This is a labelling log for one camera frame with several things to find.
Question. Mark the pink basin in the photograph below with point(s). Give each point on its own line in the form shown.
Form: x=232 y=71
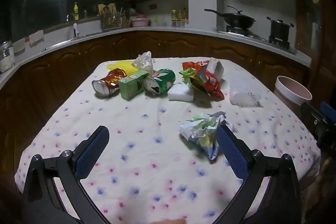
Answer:
x=140 y=21

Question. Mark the green snack wrapper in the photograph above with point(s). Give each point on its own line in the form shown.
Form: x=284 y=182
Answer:
x=187 y=74

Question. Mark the dish rack with utensils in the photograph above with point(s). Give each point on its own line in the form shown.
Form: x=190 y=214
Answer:
x=110 y=19

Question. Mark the crushed green can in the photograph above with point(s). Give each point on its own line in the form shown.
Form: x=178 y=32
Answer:
x=164 y=79

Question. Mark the green label condiment bottle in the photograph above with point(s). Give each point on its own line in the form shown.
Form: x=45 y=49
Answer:
x=173 y=16

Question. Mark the white sink faucet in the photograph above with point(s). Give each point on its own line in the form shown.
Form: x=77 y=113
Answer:
x=75 y=29

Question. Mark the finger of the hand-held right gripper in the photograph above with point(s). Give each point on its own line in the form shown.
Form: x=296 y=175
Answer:
x=328 y=109
x=311 y=115

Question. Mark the white paper box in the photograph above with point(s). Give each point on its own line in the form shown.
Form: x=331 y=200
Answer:
x=215 y=66

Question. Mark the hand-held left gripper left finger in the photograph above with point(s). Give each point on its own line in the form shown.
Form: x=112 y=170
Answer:
x=93 y=151

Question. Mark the green carton box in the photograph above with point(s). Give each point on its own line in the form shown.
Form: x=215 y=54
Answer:
x=130 y=86

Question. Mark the pink and white bin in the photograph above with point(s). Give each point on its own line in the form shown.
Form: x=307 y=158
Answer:
x=288 y=98

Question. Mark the gas stove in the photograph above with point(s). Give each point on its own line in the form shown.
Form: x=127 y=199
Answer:
x=244 y=32

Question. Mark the hanging dish cloth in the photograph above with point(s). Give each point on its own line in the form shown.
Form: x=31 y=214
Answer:
x=18 y=45
x=35 y=36

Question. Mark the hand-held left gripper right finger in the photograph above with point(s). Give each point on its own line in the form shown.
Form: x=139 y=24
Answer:
x=232 y=155

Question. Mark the green scrubber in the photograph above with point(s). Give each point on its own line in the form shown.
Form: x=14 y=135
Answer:
x=156 y=19

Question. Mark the wooden lower cabinets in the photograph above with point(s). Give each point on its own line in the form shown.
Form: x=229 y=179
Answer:
x=168 y=43

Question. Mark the crushed red can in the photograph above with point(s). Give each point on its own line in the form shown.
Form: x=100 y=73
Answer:
x=110 y=81

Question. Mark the printed paper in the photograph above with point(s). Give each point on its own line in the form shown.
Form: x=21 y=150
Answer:
x=199 y=129

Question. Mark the yellow sponge cloth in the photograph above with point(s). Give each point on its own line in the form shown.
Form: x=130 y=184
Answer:
x=122 y=66

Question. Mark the floral white tablecloth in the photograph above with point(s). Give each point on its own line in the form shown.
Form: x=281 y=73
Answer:
x=147 y=134

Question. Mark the white kitchen countertop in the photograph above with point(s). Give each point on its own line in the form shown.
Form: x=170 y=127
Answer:
x=183 y=29

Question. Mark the red snack bag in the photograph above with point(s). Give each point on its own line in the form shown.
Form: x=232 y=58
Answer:
x=212 y=82

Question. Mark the black cooking pot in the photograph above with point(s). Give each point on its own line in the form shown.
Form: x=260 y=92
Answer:
x=279 y=29

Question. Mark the orange-red snack wrapper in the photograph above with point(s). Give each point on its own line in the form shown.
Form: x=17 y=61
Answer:
x=193 y=65

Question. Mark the white foam block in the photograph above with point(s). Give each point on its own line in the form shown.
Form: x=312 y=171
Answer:
x=179 y=92

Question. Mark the black wok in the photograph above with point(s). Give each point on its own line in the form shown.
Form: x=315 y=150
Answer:
x=239 y=20

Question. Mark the yellow oil bottle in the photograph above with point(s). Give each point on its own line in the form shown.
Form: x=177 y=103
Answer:
x=76 y=11

